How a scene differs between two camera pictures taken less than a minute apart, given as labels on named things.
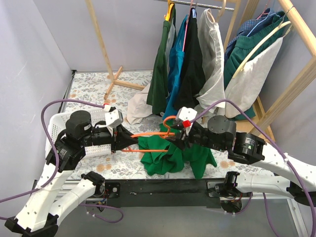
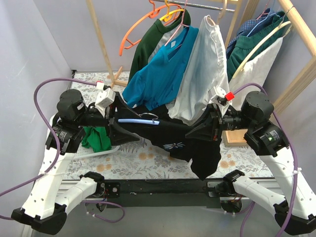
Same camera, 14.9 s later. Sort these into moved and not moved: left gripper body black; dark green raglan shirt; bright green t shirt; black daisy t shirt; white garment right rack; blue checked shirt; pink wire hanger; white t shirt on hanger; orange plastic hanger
Moved: bright green t shirt; pink wire hanger; dark green raglan shirt; black daisy t shirt; left gripper body black; orange plastic hanger
Not moved: white t shirt on hanger; white garment right rack; blue checked shirt
